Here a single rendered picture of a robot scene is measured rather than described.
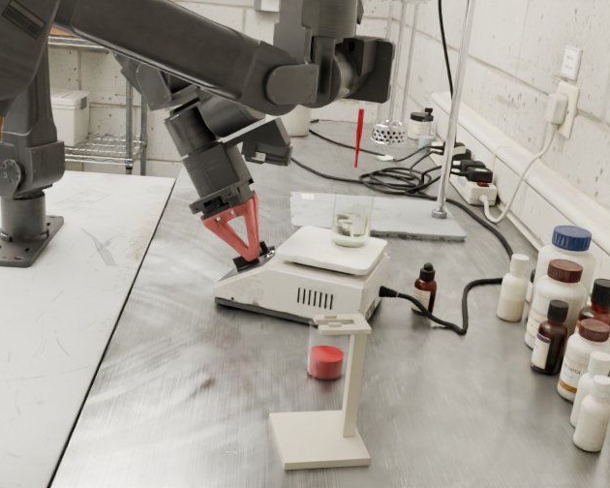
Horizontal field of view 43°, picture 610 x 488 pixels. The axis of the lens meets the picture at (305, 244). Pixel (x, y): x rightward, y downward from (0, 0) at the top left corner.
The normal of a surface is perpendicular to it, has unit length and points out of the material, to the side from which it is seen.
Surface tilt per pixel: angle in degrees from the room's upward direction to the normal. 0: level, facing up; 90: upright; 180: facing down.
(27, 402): 0
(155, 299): 0
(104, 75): 90
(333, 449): 0
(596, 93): 90
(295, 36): 90
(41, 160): 88
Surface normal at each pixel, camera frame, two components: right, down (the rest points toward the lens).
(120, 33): 0.62, 0.37
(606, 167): -1.00, -0.07
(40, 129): 0.91, 0.18
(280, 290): -0.32, 0.30
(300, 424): 0.08, -0.94
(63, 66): 0.04, 0.35
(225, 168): -0.14, 0.22
